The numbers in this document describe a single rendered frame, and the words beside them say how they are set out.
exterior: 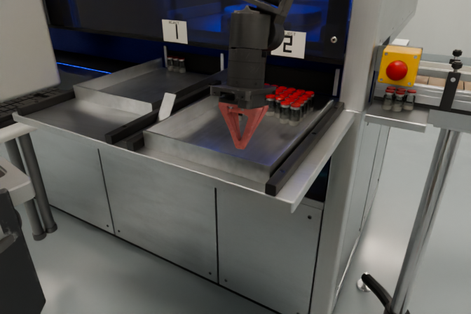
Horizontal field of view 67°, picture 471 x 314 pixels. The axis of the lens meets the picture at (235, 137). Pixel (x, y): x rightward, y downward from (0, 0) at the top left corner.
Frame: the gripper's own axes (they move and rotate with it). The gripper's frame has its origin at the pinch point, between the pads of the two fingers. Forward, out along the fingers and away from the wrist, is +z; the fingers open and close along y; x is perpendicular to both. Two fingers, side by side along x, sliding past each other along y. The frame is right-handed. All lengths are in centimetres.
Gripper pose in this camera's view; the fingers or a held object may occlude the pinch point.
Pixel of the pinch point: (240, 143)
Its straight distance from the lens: 56.4
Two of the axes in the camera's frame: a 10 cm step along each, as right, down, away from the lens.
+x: -8.8, -1.8, 4.5
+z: -0.7, 9.6, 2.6
